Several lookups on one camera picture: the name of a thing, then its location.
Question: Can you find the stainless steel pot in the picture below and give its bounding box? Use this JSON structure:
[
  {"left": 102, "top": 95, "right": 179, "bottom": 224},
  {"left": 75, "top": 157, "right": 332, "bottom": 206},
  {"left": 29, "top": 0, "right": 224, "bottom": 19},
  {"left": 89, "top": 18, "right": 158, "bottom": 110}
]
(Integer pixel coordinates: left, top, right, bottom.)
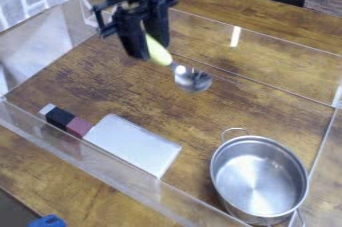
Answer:
[{"left": 210, "top": 128, "right": 309, "bottom": 227}]

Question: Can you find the toy cleaver knife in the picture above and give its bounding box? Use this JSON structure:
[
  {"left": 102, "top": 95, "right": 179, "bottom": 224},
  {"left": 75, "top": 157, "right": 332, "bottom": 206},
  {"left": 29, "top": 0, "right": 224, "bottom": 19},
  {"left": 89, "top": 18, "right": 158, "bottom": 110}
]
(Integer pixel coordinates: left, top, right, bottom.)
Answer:
[{"left": 39, "top": 104, "right": 182, "bottom": 178}]

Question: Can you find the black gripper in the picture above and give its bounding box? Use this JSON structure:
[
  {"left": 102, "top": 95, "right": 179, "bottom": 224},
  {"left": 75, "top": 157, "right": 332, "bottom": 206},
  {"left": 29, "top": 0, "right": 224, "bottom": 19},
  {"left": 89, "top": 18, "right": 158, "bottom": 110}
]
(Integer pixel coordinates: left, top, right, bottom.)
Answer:
[{"left": 93, "top": 0, "right": 178, "bottom": 61}]

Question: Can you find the spoon with yellow-green handle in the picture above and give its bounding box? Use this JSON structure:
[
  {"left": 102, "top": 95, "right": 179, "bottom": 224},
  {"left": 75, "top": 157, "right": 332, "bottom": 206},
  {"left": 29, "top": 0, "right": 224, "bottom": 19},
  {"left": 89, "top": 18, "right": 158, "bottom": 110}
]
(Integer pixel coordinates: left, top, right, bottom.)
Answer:
[{"left": 143, "top": 28, "right": 214, "bottom": 93}]

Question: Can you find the blue object at bottom edge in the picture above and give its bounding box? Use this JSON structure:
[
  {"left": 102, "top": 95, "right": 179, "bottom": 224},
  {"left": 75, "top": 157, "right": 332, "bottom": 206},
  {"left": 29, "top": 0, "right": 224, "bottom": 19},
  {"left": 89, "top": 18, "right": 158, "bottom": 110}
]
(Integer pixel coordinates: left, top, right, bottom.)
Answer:
[{"left": 27, "top": 215, "right": 67, "bottom": 227}]

